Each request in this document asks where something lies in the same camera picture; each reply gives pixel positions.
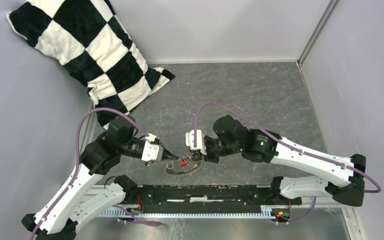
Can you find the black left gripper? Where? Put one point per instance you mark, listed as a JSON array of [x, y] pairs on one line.
[[167, 155]]

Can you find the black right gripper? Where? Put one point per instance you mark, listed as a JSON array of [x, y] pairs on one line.
[[208, 157]]

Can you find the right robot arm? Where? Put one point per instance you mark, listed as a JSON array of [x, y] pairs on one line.
[[330, 176]]

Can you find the red plastic tag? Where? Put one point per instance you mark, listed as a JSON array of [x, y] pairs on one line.
[[184, 162]]

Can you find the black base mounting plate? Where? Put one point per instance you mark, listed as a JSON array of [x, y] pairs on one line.
[[204, 199]]

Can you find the black white checkered pillow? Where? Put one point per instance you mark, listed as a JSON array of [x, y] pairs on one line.
[[89, 41]]

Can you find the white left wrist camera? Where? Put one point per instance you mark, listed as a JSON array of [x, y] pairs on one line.
[[151, 140]]

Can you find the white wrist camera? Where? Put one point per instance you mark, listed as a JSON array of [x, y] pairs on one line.
[[195, 141], [151, 140]]

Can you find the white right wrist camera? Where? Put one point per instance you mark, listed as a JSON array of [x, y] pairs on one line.
[[195, 141]]

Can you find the aluminium rail frame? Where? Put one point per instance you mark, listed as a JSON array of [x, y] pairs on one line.
[[324, 202]]

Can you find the white toothed cable duct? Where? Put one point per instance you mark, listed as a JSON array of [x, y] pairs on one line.
[[262, 213]]

